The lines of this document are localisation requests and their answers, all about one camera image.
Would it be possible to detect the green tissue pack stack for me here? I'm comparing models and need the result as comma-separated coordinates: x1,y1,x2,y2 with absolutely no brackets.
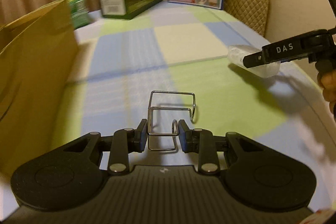
66,0,92,30

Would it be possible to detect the silver wire rack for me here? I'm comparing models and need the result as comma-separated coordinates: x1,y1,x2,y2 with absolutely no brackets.
147,90,197,153

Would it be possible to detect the checked tablecloth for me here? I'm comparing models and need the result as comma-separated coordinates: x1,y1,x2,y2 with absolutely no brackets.
51,2,335,210

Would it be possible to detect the brown cardboard box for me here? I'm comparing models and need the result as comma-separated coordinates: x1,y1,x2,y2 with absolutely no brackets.
1,0,78,180

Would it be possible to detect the clear box of floss picks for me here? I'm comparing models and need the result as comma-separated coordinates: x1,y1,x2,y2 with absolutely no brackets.
228,45,280,79

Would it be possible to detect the person's right hand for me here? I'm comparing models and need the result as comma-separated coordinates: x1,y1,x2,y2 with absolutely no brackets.
317,70,336,118

